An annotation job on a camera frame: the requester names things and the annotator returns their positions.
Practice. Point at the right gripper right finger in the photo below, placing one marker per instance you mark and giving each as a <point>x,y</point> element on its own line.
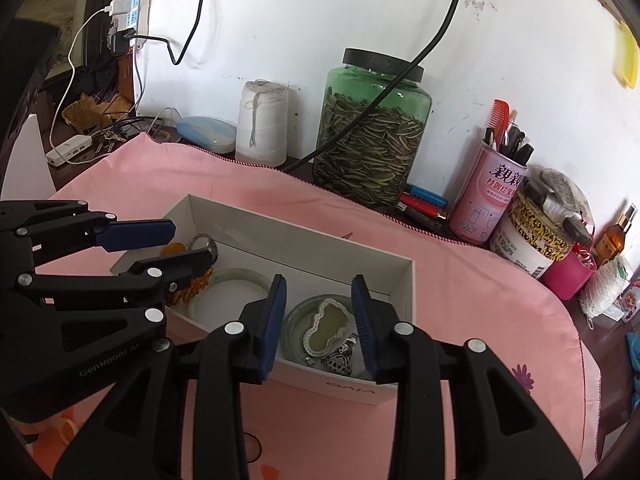
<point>499,430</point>

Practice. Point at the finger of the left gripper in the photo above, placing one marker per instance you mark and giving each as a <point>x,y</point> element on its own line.
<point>71,285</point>
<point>71,224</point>

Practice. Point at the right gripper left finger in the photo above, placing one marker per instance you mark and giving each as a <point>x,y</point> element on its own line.
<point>136,431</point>

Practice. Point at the white power bank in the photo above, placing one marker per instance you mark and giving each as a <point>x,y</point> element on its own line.
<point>69,149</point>

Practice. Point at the light green jade bangle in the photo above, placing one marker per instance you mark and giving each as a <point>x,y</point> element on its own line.
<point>225,295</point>

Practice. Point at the pink printed tablecloth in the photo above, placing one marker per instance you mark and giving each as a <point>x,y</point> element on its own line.
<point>462,293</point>

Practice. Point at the blue oval case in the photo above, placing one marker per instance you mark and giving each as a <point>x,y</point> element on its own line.
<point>213,134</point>

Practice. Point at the magenta plastic cup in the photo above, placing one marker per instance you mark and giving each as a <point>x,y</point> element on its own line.
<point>565,278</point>

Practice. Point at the white crochet bundle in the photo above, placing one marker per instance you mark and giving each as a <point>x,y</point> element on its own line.
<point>605,285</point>

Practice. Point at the white thread spool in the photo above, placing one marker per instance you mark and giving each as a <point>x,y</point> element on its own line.
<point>262,131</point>

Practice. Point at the white vivo cardboard box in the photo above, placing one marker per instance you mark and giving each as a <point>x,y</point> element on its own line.
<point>313,264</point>

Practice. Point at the amber perfume bottle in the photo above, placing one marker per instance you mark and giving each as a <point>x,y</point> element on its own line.
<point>612,240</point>

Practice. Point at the leopard pattern round tin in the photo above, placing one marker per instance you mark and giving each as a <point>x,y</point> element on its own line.
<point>527,238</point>

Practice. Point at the red marker pen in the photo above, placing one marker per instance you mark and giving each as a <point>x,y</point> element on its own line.
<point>430,210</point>

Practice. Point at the pink pen holder can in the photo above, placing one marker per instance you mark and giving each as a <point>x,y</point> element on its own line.
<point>489,189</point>

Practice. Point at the blue marker pen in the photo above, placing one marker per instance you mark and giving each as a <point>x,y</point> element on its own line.
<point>425,195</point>

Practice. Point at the white power strip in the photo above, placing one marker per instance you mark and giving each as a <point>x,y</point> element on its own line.
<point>131,14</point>

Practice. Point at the green glass seed jar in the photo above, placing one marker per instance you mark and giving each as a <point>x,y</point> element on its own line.
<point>371,164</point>

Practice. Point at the red comb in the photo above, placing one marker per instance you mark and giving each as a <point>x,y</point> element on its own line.
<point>499,119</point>

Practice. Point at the black wall charger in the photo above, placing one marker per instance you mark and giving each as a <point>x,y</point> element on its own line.
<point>119,42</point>

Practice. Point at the yellow wall hook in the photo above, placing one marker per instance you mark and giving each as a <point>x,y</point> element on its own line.
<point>626,61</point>

